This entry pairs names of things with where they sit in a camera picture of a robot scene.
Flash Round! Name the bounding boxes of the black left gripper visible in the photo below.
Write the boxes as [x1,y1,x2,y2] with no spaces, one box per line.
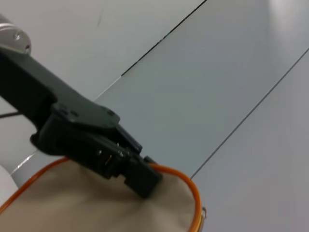
[0,46,121,179]

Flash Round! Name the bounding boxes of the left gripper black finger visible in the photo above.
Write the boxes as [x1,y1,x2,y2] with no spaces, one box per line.
[106,124,157,165]
[95,137,163,199]

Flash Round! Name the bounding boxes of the beige food bag orange trim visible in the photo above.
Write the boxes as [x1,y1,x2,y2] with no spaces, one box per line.
[0,156,202,232]

